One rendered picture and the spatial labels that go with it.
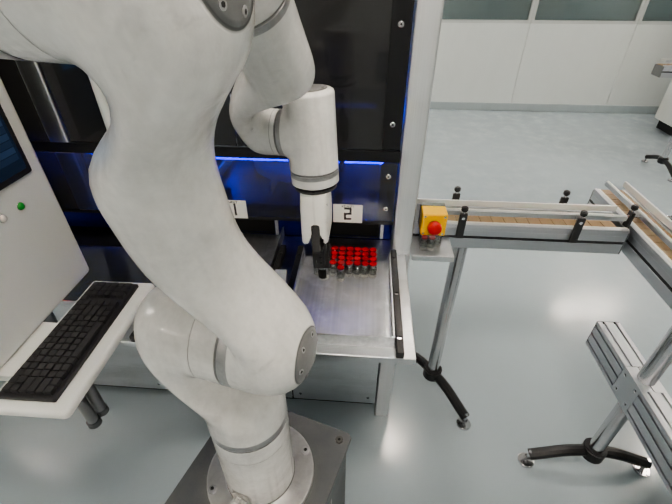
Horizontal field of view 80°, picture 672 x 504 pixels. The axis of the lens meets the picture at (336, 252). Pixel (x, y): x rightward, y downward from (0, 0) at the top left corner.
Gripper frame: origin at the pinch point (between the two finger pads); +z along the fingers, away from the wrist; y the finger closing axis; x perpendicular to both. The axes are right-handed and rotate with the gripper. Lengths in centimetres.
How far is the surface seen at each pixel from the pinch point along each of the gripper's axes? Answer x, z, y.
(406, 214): 19.8, 11.0, -36.7
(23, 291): -80, 17, -8
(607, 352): 92, 66, -37
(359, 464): 5, 113, -19
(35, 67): -72, -32, -36
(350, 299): 4.2, 25.1, -15.7
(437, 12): 24, -39, -35
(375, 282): 10.9, 25.2, -23.2
